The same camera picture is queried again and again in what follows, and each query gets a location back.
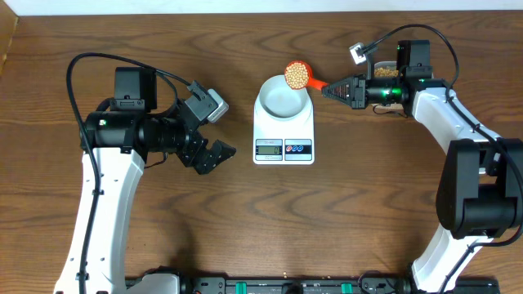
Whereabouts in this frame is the red plastic measuring scoop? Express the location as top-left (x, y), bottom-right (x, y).
top-left (284, 60), bottom-right (328, 91)

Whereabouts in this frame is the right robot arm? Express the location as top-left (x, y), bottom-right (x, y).
top-left (321, 40), bottom-right (522, 293)

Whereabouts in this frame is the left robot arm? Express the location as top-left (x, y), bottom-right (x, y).
top-left (54, 67), bottom-right (235, 293)

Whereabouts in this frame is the white digital kitchen scale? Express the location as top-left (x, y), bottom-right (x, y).
top-left (253, 96), bottom-right (315, 165)

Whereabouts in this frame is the grey round bowl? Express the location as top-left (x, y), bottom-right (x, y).
top-left (257, 75), bottom-right (310, 118)

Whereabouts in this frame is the pile of soybeans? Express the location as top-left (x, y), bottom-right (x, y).
top-left (373, 67), bottom-right (398, 78)

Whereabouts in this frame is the clear plastic container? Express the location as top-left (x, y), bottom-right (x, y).
top-left (373, 61), bottom-right (403, 112)

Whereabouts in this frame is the black left camera cable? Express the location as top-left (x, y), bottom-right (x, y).
top-left (65, 51), bottom-right (202, 294)

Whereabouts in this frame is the black camera cable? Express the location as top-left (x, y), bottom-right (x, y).
top-left (65, 51), bottom-right (202, 294)
top-left (361, 23), bottom-right (523, 294)

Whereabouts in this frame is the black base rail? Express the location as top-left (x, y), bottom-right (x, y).
top-left (124, 265), bottom-right (500, 294)

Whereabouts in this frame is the black right camera cable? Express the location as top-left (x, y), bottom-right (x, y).
top-left (361, 23), bottom-right (523, 294)

